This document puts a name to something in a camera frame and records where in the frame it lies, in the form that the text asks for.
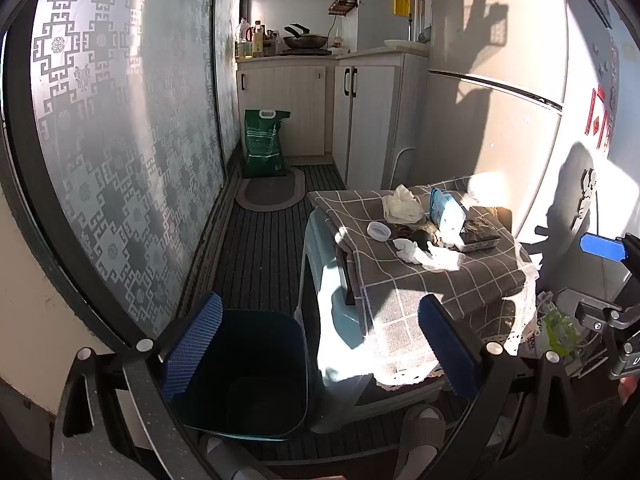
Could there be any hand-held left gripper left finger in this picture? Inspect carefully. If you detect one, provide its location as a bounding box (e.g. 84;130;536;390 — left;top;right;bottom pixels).
50;292;236;480

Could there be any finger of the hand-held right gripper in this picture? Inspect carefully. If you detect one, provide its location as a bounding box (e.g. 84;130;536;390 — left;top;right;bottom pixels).
579;232;640;264
574;301;640;332

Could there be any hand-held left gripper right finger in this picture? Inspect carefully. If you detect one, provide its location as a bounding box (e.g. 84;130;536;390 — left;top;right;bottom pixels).
417;294;591;480

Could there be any teal plastic bin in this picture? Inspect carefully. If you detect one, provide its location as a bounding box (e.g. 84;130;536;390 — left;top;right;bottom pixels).
170;307;310;442

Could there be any white tissue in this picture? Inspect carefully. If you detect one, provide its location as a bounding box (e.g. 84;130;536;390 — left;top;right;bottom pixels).
392;238;421;263
415;241;467;273
382;185;428;226

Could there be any blue wet wipe packet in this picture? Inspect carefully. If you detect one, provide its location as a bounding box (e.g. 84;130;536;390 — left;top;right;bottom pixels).
429;187;468;248

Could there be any person's right hand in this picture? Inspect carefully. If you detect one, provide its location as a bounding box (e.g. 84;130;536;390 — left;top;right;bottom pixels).
619;376;640;406

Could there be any green and white plastic bag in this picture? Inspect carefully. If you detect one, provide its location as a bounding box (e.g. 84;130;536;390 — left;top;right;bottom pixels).
530;305;583;361

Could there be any grey checkered tablecloth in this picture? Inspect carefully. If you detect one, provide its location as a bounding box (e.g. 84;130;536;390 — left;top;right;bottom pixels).
306;174;540;393

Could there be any grey striped slipper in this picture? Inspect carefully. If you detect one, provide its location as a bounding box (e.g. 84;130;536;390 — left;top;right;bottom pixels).
197;435;251;480
400;404;448;467

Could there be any red sticker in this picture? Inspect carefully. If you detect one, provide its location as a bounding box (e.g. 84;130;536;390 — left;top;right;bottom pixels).
585;87;614;151

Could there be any light blue plastic stool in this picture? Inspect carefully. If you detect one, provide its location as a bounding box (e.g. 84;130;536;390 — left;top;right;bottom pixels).
299;205;446;433

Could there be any oval grey floor mat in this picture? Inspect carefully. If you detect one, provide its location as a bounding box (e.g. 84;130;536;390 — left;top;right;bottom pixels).
235;165;306;212

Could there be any green sack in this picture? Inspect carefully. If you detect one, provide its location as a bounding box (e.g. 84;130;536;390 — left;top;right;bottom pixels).
243;108;292;179

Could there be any silver refrigerator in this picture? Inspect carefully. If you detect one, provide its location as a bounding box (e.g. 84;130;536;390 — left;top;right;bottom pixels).
407;0;640;281

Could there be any patterned glass sliding door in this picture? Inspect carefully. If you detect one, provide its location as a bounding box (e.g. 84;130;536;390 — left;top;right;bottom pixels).
0;0;242;356

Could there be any large clear oil bottle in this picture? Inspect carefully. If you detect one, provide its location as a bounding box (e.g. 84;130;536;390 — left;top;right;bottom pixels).
235;18;255;59

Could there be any black wok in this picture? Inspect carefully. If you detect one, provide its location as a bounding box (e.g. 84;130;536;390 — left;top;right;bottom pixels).
282;23;330;51

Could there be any white cabinet with two handles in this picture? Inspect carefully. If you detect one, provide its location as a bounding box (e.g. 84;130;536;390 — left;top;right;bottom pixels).
331;47;431;192

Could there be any white cabinet with one handle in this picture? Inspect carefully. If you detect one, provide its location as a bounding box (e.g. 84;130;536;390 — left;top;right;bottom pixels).
236;57;335;158

